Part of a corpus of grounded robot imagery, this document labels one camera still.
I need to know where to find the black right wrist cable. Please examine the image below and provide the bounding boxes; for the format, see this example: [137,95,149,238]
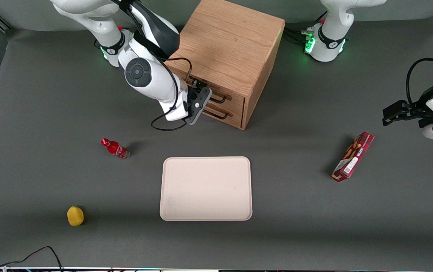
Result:
[151,57,193,132]

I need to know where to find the red cookie box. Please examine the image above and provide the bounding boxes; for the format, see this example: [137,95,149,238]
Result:
[331,131,375,182]

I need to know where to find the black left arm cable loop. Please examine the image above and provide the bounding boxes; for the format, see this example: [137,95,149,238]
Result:
[405,58,433,105]

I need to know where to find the red soda bottle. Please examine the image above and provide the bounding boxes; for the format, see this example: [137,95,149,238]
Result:
[101,138,130,160]

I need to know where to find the wooden drawer cabinet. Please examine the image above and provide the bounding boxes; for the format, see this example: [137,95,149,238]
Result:
[165,0,286,130]

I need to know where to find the beige rectangular tray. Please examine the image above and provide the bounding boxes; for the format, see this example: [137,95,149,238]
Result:
[160,156,253,221]

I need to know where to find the yellow lemon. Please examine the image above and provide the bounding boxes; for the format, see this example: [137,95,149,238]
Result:
[67,206,85,227]

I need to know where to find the black left base cables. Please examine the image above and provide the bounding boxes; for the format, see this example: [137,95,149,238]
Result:
[282,11,328,46]

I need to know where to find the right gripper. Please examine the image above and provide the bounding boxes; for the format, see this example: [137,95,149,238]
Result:
[161,79,213,122]

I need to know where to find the black floor cable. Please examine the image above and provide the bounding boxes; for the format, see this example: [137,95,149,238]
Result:
[0,246,64,272]

